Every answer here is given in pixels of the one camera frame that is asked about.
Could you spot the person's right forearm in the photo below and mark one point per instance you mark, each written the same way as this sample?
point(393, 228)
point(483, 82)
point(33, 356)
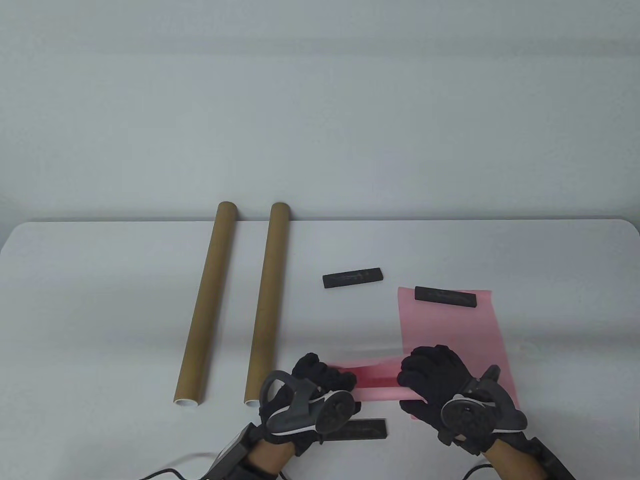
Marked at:
point(515, 465)

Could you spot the black rectangular weight bar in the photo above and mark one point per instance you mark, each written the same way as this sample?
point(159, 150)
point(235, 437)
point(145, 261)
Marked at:
point(446, 296)
point(365, 429)
point(353, 278)

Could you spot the person's left hand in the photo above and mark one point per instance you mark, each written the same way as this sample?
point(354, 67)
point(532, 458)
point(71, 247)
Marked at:
point(320, 375)

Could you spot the brown cardboard mailing tube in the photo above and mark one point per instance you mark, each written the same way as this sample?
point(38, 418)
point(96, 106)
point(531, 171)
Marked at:
point(205, 305)
point(267, 305)

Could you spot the black wrist camera unit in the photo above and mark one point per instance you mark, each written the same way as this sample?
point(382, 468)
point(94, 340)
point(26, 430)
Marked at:
point(230, 452)
point(555, 462)

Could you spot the person's left forearm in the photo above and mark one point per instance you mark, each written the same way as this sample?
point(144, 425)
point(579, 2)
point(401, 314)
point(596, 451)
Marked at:
point(270, 462)

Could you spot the pink paper sheet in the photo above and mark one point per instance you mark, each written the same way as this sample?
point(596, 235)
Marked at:
point(450, 325)
point(377, 382)

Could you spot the person's right hand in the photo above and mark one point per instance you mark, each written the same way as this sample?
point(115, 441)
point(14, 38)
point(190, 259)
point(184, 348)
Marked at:
point(435, 375)

